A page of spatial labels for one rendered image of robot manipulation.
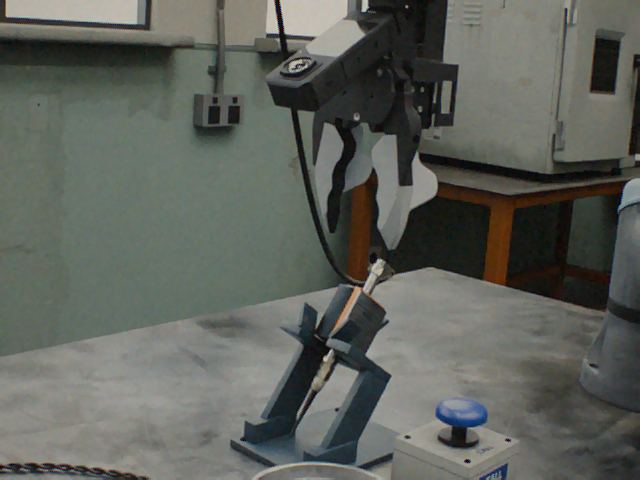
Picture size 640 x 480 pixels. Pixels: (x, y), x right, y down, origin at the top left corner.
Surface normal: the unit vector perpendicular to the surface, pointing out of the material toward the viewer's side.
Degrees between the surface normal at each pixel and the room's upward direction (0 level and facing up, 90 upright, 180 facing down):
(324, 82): 92
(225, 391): 0
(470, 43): 90
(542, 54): 90
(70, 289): 90
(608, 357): 73
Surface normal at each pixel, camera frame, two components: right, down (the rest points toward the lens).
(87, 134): 0.72, 0.19
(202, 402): 0.07, -0.98
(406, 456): -0.69, 0.11
